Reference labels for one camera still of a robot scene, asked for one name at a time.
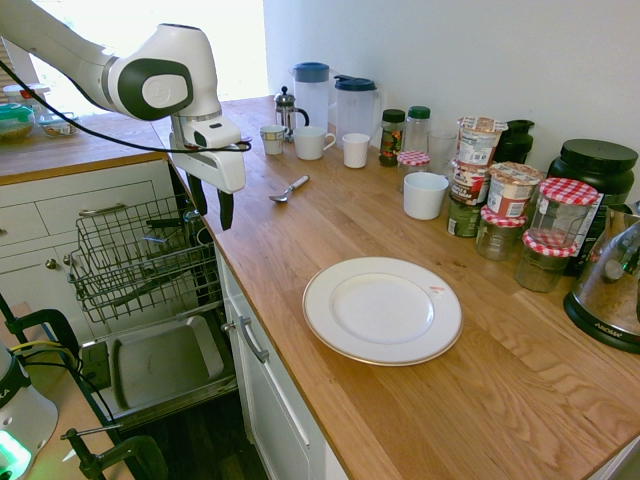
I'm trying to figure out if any metal drawer handle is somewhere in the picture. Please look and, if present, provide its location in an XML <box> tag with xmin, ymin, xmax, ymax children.
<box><xmin>77</xmin><ymin>201</ymin><xmax>130</xmax><ymax>218</ymax></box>

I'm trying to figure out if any tall blue-lid plastic pitcher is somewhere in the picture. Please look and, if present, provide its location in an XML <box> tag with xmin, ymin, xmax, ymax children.
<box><xmin>291</xmin><ymin>61</ymin><xmax>332</xmax><ymax>134</ymax></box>

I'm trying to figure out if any white drawer cabinet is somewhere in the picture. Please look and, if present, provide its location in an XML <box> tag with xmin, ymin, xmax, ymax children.
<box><xmin>0</xmin><ymin>158</ymin><xmax>181</xmax><ymax>346</ymax></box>

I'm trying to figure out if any glass french press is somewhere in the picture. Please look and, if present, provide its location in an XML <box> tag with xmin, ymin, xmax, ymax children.
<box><xmin>273</xmin><ymin>85</ymin><xmax>311</xmax><ymax>145</ymax></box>

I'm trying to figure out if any open dishwasher door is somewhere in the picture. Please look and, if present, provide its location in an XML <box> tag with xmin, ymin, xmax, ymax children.
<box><xmin>78</xmin><ymin>313</ymin><xmax>240</xmax><ymax>432</ymax></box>

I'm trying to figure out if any plain white cup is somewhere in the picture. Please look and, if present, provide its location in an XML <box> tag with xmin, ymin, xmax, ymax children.
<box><xmin>402</xmin><ymin>171</ymin><xmax>450</xmax><ymax>221</ymax></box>

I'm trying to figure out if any green-lid spice jar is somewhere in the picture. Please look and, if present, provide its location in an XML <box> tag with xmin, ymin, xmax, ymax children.
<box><xmin>405</xmin><ymin>104</ymin><xmax>433</xmax><ymax>154</ymax></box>

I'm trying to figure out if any small red-checkered-lid jar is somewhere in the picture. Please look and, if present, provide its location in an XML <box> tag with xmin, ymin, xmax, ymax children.
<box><xmin>396</xmin><ymin>150</ymin><xmax>432</xmax><ymax>195</ymax></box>

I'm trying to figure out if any white-handled metal spoon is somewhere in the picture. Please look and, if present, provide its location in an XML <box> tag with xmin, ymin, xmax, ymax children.
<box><xmin>268</xmin><ymin>174</ymin><xmax>312</xmax><ymax>204</ymax></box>

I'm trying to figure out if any white mug with handle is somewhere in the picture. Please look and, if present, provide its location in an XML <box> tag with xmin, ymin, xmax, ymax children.
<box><xmin>292</xmin><ymin>125</ymin><xmax>337</xmax><ymax>162</ymax></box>

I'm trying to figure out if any green tin can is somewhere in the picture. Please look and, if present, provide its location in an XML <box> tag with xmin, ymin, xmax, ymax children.
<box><xmin>445</xmin><ymin>191</ymin><xmax>484</xmax><ymax>239</ymax></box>

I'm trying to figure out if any clear drinking glass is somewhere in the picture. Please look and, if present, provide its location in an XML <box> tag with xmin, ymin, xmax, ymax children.
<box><xmin>426</xmin><ymin>129</ymin><xmax>459</xmax><ymax>177</ymax></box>

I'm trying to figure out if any white door cabinet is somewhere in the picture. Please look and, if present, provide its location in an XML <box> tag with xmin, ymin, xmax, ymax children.
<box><xmin>213</xmin><ymin>247</ymin><xmax>354</xmax><ymax>480</ymax></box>

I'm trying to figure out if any red-label yogurt tub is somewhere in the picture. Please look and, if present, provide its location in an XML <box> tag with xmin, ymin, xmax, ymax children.
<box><xmin>450</xmin><ymin>159</ymin><xmax>492</xmax><ymax>208</ymax></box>

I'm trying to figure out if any white yogurt tub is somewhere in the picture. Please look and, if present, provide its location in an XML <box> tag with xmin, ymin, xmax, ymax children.
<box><xmin>486</xmin><ymin>160</ymin><xmax>545</xmax><ymax>220</ymax></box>
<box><xmin>456</xmin><ymin>115</ymin><xmax>510</xmax><ymax>168</ymax></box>

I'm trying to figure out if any black-lid spice jar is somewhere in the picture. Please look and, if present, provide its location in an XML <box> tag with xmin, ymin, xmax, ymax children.
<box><xmin>378</xmin><ymin>108</ymin><xmax>407</xmax><ymax>168</ymax></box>

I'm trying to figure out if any grey wire dishwasher rack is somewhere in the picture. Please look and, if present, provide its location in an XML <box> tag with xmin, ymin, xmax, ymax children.
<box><xmin>66</xmin><ymin>193</ymin><xmax>225</xmax><ymax>327</ymax></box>

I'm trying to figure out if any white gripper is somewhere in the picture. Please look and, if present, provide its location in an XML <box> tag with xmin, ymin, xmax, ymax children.
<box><xmin>168</xmin><ymin>144</ymin><xmax>249</xmax><ymax>232</ymax></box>

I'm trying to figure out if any large black supplement tub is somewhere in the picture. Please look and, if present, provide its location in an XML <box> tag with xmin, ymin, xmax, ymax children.
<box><xmin>546</xmin><ymin>138</ymin><xmax>640</xmax><ymax>278</ymax></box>

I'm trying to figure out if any patterned small cup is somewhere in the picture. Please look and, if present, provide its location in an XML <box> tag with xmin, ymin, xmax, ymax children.
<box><xmin>259</xmin><ymin>124</ymin><xmax>289</xmax><ymax>156</ymax></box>

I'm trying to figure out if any large red-checkered-lid glass jar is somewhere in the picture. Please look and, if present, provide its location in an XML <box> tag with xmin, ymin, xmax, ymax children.
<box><xmin>528</xmin><ymin>176</ymin><xmax>600</xmax><ymax>250</ymax></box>

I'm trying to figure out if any black C-clamp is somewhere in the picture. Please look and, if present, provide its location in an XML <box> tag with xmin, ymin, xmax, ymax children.
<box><xmin>0</xmin><ymin>292</ymin><xmax>84</xmax><ymax>381</ymax></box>
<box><xmin>60</xmin><ymin>422</ymin><xmax>170</xmax><ymax>480</ymax></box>

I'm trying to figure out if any white gold-rimmed plate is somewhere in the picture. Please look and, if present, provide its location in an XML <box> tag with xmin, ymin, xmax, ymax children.
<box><xmin>301</xmin><ymin>256</ymin><xmax>464</xmax><ymax>368</ymax></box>

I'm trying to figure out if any white ribbed cup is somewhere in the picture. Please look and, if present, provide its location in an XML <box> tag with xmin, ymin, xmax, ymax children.
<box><xmin>341</xmin><ymin>132</ymin><xmax>372</xmax><ymax>170</ymax></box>

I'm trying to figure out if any stainless steel electric kettle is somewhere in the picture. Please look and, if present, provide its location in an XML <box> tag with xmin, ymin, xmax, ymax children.
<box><xmin>562</xmin><ymin>199</ymin><xmax>640</xmax><ymax>356</ymax></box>

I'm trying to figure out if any clear glass food container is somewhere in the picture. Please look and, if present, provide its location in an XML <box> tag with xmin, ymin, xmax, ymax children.
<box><xmin>38</xmin><ymin>111</ymin><xmax>81</xmax><ymax>139</ymax></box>

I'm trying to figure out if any red-trim clear container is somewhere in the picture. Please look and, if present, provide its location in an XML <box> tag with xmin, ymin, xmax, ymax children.
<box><xmin>1</xmin><ymin>83</ymin><xmax>52</xmax><ymax>107</ymax></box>

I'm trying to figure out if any short blue-lid plastic pitcher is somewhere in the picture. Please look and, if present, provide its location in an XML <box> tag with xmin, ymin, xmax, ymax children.
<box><xmin>333</xmin><ymin>74</ymin><xmax>384</xmax><ymax>147</ymax></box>

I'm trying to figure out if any glass in dishwasher rack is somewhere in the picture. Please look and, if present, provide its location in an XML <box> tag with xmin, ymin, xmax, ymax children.
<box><xmin>181</xmin><ymin>209</ymin><xmax>215</xmax><ymax>249</ymax></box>

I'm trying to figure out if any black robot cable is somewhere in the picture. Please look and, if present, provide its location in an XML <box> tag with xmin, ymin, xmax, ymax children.
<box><xmin>0</xmin><ymin>58</ymin><xmax>253</xmax><ymax>153</ymax></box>

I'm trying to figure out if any black bottle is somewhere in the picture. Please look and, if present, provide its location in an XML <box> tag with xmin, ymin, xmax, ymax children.
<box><xmin>493</xmin><ymin>118</ymin><xmax>537</xmax><ymax>167</ymax></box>

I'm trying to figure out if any metal cabinet pull handle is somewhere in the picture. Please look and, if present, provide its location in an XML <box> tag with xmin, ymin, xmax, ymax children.
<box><xmin>237</xmin><ymin>315</ymin><xmax>271</xmax><ymax>365</ymax></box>

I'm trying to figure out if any yellow cable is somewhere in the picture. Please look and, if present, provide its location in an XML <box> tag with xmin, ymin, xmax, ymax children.
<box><xmin>8</xmin><ymin>338</ymin><xmax>77</xmax><ymax>374</ymax></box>

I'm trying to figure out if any green-lid food container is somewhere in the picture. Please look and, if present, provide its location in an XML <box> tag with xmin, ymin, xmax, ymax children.
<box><xmin>0</xmin><ymin>102</ymin><xmax>37</xmax><ymax>142</ymax></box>

